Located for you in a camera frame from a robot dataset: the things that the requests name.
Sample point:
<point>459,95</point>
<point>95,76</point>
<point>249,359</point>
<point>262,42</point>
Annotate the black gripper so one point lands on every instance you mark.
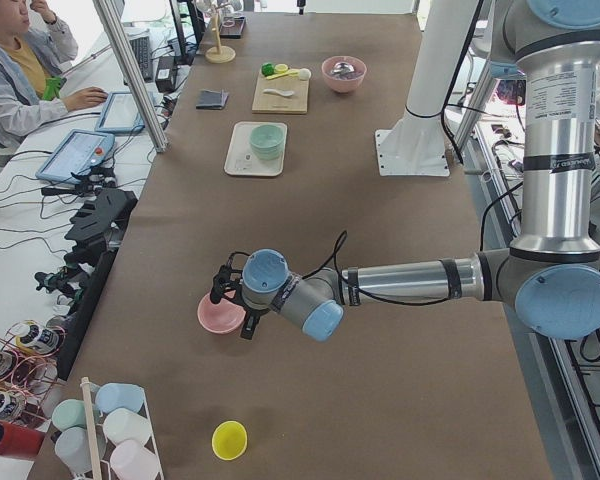
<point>250,316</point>

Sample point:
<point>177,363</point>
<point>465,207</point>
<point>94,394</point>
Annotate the small pink bowl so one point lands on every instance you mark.
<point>222,318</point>

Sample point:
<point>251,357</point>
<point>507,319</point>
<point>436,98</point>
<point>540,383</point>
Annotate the white ceramic spoon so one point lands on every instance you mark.
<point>278,92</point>

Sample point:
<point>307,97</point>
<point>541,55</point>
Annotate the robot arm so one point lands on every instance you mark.
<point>549,274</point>

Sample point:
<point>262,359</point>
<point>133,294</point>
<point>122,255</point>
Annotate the green bowl stack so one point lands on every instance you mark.
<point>266,141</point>

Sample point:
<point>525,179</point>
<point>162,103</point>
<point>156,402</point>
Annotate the yellow small bowl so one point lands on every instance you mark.
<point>229,440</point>

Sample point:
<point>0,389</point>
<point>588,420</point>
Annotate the large pink ice bowl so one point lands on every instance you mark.
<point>348,84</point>

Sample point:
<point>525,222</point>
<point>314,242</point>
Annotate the cream rabbit tray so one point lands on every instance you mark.
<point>241,161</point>

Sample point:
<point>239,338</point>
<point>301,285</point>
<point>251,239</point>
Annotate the bamboo cutting board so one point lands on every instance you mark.
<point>270,104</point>

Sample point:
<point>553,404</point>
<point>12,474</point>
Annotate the folded grey cloth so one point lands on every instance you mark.
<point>212,100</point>

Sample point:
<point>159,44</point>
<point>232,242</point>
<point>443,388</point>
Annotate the cup rack with pastel cups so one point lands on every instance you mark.
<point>107,433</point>

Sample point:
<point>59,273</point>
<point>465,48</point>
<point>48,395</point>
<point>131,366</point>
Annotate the blue teach pendant near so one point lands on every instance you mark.
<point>76,155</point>

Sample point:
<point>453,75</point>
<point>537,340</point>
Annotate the blue teach pendant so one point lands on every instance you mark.
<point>76,155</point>
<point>119,115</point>

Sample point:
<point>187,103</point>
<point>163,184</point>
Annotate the blue teach pendant far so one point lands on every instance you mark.
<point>119,115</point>

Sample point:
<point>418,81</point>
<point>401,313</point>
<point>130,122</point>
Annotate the green toy lime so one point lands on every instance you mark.
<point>267,69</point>

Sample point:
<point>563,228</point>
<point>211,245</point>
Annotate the yellow plastic knife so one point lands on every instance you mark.
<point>292,72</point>

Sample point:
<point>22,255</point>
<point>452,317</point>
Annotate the wooden mug tree stand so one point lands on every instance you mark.
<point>218,53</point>

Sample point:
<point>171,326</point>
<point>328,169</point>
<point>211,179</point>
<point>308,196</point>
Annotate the metal ice scoop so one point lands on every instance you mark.
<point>342,69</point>

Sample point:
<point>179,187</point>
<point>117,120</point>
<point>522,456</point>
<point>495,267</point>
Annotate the black keyboard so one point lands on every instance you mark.
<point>141,49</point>

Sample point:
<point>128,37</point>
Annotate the red cup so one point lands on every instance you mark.
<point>19,442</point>

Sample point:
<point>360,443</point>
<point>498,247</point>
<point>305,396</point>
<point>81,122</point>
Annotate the seated person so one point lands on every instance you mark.
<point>34,43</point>

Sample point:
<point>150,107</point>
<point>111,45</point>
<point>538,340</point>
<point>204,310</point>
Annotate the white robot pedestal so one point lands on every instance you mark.
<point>415,146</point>

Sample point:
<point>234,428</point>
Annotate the aluminium frame post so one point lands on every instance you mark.
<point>122,50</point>

